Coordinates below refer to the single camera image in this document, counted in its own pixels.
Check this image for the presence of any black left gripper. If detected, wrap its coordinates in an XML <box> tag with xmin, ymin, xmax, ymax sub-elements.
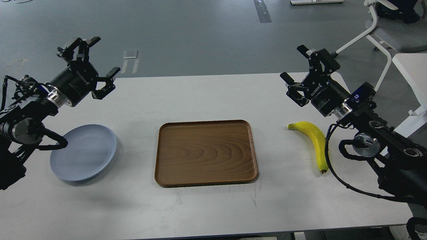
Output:
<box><xmin>47</xmin><ymin>37</ymin><xmax>121</xmax><ymax>107</ymax></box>

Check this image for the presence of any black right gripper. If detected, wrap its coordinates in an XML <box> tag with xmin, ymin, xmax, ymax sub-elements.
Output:
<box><xmin>280</xmin><ymin>45</ymin><xmax>350</xmax><ymax>117</ymax></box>

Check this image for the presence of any yellow banana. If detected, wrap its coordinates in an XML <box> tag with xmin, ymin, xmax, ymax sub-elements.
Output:
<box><xmin>287</xmin><ymin>121</ymin><xmax>329</xmax><ymax>174</ymax></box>

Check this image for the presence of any light blue plate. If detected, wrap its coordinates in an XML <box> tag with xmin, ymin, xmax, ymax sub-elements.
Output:
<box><xmin>49</xmin><ymin>124</ymin><xmax>117</xmax><ymax>181</ymax></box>

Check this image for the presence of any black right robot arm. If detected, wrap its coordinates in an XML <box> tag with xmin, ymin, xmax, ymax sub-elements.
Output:
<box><xmin>280</xmin><ymin>45</ymin><xmax>426</xmax><ymax>207</ymax></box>

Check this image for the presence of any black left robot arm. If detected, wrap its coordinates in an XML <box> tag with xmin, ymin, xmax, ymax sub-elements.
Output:
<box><xmin>0</xmin><ymin>36</ymin><xmax>120</xmax><ymax>190</ymax></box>

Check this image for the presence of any white furniture base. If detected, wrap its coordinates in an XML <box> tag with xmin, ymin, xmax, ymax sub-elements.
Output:
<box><xmin>290</xmin><ymin>0</ymin><xmax>345</xmax><ymax>6</ymax></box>

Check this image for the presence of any white side table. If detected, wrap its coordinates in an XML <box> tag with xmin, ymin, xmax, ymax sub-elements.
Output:
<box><xmin>379</xmin><ymin>53</ymin><xmax>426</xmax><ymax>146</ymax></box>

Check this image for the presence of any white office chair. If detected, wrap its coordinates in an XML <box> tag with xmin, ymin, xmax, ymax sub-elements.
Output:
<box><xmin>331</xmin><ymin>0</ymin><xmax>427</xmax><ymax>91</ymax></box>

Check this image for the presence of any brown wooden tray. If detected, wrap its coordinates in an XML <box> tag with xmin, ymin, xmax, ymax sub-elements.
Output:
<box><xmin>154</xmin><ymin>120</ymin><xmax>258</xmax><ymax>187</ymax></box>

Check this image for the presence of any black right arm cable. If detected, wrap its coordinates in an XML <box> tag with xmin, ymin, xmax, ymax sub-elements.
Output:
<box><xmin>325</xmin><ymin>123</ymin><xmax>421</xmax><ymax>204</ymax></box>

